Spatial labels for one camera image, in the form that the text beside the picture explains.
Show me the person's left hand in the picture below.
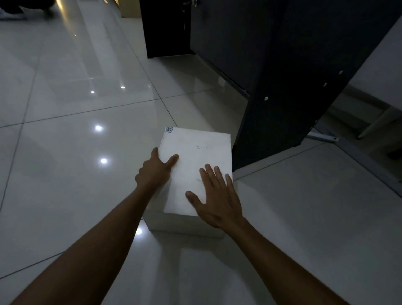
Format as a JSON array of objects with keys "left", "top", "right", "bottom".
[{"left": 135, "top": 147, "right": 179, "bottom": 192}]

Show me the person's right hand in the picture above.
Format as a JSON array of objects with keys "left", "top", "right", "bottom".
[{"left": 185, "top": 163, "right": 249, "bottom": 230}]

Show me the white foam box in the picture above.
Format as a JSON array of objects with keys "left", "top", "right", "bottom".
[{"left": 143, "top": 126, "right": 233, "bottom": 239}]

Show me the person's right forearm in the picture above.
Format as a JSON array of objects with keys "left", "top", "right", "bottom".
[{"left": 225, "top": 219, "right": 350, "bottom": 305}]

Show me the person's left forearm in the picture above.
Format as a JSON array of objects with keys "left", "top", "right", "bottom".
[{"left": 9, "top": 185, "right": 158, "bottom": 305}]

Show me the black door panel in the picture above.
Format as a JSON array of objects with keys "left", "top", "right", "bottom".
[{"left": 139, "top": 0, "right": 196, "bottom": 59}]

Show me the large black cabinet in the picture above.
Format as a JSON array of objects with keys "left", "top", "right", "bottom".
[{"left": 190, "top": 0, "right": 402, "bottom": 172}]

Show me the white table leg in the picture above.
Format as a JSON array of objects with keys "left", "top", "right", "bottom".
[{"left": 356, "top": 106, "right": 402, "bottom": 140}]

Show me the white metal bracket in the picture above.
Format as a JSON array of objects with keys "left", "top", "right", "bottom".
[{"left": 306, "top": 131, "right": 340, "bottom": 142}]

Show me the grey floor cable cover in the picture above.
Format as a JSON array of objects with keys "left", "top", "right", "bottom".
[{"left": 314, "top": 121, "right": 402, "bottom": 199}]

